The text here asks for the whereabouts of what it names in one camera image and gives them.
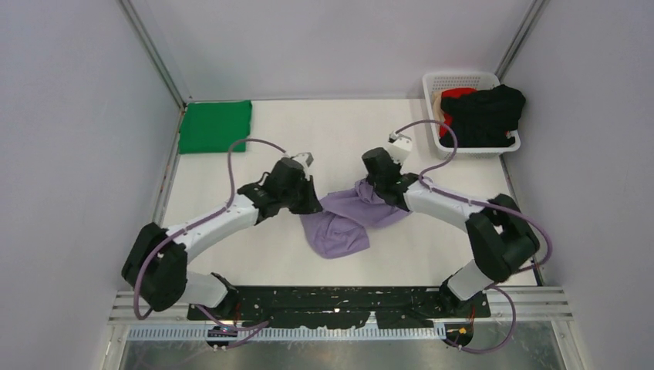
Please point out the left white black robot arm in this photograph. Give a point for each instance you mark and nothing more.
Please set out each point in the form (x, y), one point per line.
(156, 267)

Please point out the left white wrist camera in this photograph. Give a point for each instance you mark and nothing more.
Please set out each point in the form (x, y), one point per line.
(305, 159)

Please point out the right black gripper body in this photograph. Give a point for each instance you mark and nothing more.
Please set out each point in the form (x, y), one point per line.
(378, 187)

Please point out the white plastic laundry basket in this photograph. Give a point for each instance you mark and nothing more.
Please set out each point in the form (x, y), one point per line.
(436, 82)

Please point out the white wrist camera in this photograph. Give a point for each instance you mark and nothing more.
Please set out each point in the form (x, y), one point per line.
(305, 159)
(399, 147)

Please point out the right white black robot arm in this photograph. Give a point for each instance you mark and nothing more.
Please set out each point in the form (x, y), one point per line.
(501, 240)

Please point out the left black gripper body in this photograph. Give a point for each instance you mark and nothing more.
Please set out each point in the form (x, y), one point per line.
(299, 200)

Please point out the beige t shirt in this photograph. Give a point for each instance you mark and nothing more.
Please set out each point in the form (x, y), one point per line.
(438, 114)

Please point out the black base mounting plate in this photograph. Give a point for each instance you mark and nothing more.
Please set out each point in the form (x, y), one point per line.
(346, 307)

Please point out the red t shirt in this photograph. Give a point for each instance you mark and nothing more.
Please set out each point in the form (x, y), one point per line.
(456, 122)

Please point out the black t shirt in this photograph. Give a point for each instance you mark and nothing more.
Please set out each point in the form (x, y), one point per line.
(491, 114)

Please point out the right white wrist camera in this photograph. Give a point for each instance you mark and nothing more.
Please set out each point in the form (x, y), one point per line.
(399, 147)

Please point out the aluminium frame rail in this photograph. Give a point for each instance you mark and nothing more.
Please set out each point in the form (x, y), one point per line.
(515, 304)

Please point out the folded green t shirt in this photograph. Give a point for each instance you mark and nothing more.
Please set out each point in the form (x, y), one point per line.
(213, 127)

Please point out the purple t shirt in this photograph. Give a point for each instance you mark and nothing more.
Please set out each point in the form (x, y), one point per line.
(340, 229)

